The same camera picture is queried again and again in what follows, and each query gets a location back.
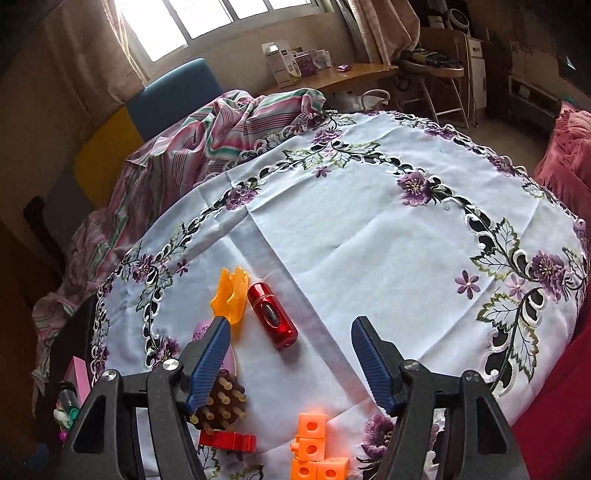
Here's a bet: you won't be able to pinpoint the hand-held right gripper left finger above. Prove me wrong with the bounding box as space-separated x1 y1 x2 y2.
58 318 232 480

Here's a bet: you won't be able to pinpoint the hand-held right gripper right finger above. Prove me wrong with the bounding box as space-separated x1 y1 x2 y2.
351 316 532 480

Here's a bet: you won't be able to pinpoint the lavender plastic massager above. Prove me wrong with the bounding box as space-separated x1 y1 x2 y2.
193 322 238 374

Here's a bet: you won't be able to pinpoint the brown peg hairbrush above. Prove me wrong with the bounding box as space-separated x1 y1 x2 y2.
189 373 247 435

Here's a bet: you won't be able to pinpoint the orange plastic scoop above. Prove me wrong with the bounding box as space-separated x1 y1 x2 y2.
211 266 250 326

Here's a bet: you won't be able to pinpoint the red plastic block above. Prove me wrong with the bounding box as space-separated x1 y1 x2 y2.
198 430 257 453

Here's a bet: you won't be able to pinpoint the red metallic case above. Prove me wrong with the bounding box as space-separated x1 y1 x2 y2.
247 281 298 348

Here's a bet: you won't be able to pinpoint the orange building blocks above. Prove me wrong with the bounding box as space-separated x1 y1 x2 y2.
290 412 348 480

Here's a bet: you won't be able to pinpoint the pink cardboard box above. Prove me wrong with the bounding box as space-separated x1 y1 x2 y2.
65 357 93 393

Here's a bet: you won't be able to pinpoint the green toy camera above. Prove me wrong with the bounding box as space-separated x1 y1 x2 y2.
53 406 79 428

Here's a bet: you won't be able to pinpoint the white embroidered floral tablecloth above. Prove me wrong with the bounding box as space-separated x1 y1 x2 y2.
90 110 591 480

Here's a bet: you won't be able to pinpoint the red cloth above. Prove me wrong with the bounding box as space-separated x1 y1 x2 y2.
503 314 591 480

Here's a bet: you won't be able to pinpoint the pink striped blanket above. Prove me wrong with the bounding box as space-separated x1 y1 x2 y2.
31 88 326 384

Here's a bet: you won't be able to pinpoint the white bag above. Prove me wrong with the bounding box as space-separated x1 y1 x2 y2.
332 89 391 114

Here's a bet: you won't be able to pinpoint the grey yellow blue headboard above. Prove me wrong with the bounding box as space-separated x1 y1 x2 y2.
25 58 225 241

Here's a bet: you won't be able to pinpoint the pink plush blanket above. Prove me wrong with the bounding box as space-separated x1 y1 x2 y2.
533 102 591 217

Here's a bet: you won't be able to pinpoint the wooden desk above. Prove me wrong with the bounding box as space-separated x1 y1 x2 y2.
256 62 399 95

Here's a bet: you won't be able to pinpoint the small purple carton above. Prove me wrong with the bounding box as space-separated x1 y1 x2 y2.
295 50 319 77

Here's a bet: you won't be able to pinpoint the tall white carton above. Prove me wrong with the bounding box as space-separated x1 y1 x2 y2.
261 41 301 88

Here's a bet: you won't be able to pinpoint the folding chair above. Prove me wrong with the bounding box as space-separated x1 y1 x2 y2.
399 28 469 130

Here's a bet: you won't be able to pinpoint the white cabinet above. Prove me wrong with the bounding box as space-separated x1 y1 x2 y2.
466 37 488 112

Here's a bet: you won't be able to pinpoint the beige patterned curtain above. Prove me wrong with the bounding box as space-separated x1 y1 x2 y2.
337 0 421 65
44 0 148 121

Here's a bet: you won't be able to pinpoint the window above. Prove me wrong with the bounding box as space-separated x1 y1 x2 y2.
113 0 324 65

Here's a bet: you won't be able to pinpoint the white desk fan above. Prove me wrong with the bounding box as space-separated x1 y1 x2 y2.
443 9 469 31

